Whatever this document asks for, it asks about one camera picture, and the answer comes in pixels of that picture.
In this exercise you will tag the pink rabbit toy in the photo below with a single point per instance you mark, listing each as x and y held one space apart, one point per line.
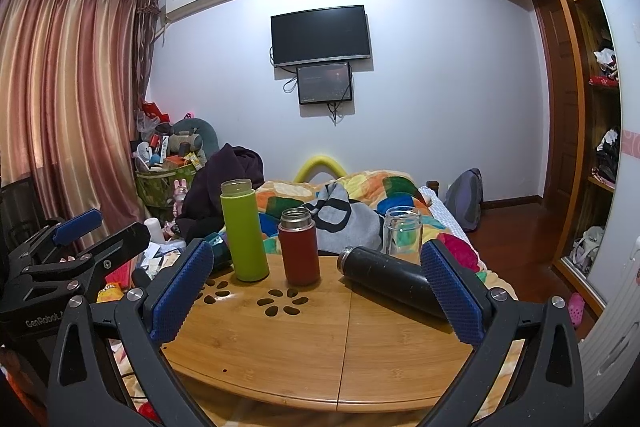
179 194

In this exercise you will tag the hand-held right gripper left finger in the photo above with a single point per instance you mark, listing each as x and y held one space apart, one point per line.
180 294

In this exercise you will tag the pink striped curtain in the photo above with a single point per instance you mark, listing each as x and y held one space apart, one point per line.
65 87

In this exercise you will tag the white handbag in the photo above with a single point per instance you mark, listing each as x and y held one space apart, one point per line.
590 244

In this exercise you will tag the white plastic cup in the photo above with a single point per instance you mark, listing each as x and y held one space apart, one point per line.
154 231

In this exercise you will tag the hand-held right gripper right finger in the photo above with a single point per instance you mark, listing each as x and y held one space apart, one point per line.
452 294

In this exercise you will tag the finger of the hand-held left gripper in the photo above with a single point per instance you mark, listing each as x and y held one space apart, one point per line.
77 225
117 247

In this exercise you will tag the dark purple clothing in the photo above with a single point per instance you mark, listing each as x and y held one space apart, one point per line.
220 187

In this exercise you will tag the pink slipper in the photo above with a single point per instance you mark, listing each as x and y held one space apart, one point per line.
576 307

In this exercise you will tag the red thermos cup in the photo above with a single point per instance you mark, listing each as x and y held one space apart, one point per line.
299 254

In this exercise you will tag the wooden folding table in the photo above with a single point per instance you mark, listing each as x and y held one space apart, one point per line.
320 347

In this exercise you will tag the black mesh chair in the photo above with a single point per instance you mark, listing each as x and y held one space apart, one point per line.
20 204

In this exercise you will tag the green cup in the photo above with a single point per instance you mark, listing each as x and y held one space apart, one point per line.
244 237

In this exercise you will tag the yellow foam tube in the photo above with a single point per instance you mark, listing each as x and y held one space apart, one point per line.
320 162

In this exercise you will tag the teal container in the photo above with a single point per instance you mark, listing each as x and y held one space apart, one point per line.
219 249

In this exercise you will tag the colourful patchwork blanket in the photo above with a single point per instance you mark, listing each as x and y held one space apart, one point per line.
395 192

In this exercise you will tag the grey backpack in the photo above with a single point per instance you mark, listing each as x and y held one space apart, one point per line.
465 199

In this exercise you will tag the clear glass cup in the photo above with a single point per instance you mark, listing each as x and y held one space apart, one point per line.
401 239

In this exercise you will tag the red bag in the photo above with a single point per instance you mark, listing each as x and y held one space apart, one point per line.
154 111

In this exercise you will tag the small black monitor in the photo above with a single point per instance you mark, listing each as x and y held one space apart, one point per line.
325 83

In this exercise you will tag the green basket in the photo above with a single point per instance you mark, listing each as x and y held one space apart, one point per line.
157 189

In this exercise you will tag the brown wooden door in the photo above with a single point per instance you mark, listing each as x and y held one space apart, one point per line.
555 107

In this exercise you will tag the grey printed garment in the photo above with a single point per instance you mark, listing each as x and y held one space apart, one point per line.
345 217

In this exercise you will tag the black thermos cup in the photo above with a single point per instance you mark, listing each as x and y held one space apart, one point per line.
385 277

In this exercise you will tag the black wall television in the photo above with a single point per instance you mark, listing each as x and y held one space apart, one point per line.
321 34

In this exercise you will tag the grey plush toy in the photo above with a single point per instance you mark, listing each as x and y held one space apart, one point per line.
192 132

